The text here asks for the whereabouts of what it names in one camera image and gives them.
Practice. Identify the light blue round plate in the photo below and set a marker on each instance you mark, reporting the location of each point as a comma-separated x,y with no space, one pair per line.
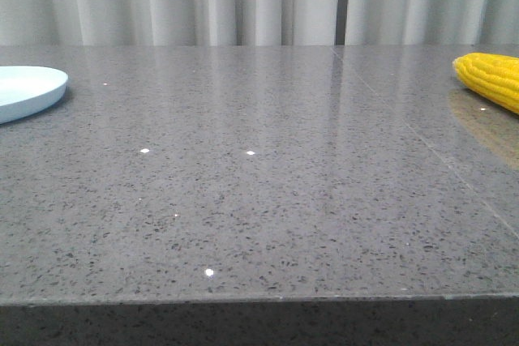
26,90

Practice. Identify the white pleated curtain right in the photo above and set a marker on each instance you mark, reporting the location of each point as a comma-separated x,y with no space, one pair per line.
412,22

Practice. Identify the white pleated curtain left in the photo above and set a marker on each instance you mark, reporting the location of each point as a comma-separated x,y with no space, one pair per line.
169,22

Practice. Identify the white pleated curtain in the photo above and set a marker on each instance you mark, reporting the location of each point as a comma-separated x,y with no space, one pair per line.
412,22
169,22

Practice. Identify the yellow corn cob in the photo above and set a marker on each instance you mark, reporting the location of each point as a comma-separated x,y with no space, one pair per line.
493,76

